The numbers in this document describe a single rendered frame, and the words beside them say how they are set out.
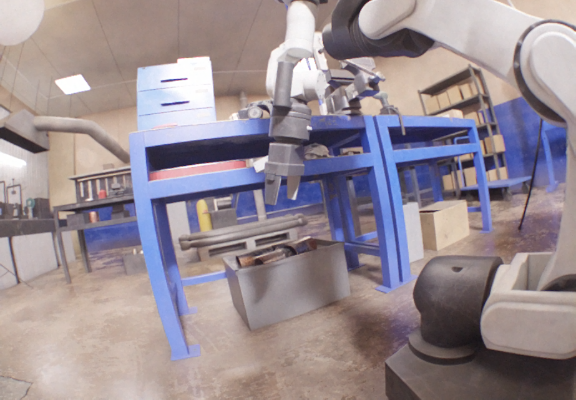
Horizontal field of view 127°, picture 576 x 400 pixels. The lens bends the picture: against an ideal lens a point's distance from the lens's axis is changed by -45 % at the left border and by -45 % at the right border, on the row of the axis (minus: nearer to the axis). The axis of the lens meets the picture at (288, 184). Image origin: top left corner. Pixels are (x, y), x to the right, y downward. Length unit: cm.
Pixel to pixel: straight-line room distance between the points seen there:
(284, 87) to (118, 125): 651
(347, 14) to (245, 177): 65
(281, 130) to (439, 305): 46
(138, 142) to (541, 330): 114
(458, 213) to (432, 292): 152
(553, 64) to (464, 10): 18
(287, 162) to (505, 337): 51
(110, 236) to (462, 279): 654
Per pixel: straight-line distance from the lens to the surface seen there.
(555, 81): 38
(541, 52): 39
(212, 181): 94
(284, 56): 60
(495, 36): 46
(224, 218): 468
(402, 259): 135
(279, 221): 330
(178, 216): 583
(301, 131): 53
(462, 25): 48
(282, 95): 52
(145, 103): 124
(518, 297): 44
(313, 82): 54
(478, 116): 447
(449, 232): 194
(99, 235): 673
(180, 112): 120
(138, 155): 98
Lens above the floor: 53
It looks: 3 degrees up
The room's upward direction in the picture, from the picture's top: 10 degrees counter-clockwise
